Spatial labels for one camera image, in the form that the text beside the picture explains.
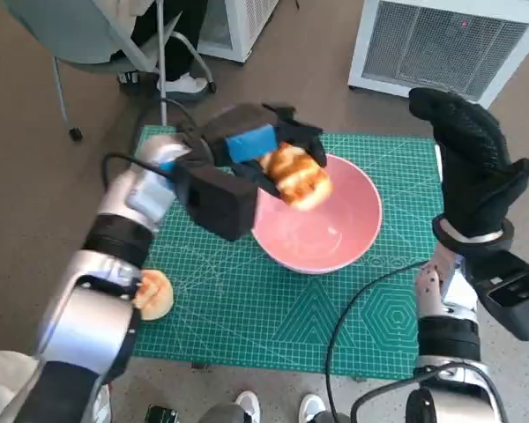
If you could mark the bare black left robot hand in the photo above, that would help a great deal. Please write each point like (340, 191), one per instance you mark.
(247, 141)

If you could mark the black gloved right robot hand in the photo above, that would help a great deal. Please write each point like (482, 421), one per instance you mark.
(471, 176)

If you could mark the long striped toy bread loaf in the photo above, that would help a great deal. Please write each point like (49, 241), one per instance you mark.
(300, 180)

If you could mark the pink bowl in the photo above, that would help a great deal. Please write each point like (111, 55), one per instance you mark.
(317, 238)

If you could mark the round toy bread bun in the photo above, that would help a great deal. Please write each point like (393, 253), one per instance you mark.
(158, 295)

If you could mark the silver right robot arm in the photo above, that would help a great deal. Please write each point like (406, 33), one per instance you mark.
(449, 335)

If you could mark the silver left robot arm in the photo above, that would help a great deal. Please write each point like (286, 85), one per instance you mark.
(84, 317)

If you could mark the person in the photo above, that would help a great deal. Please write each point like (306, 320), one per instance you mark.
(181, 44)

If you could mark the green cutting mat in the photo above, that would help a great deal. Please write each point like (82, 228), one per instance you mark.
(229, 308)

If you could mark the grey office chair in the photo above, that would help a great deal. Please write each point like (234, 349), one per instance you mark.
(70, 31)

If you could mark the small black table clip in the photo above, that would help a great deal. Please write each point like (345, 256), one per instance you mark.
(200, 365)
(361, 378)

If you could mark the white shoe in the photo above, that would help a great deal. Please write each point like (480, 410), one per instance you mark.
(310, 410)
(248, 407)

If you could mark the black glossy device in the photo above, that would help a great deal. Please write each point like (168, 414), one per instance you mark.
(161, 414)

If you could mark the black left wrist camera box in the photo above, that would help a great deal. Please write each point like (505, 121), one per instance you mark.
(216, 198)

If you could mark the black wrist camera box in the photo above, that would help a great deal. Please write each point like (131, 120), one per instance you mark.
(216, 198)
(516, 299)

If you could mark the large white mesh enclosure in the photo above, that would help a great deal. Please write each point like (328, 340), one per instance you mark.
(445, 48)

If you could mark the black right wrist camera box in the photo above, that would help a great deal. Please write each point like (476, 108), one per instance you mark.
(516, 299)

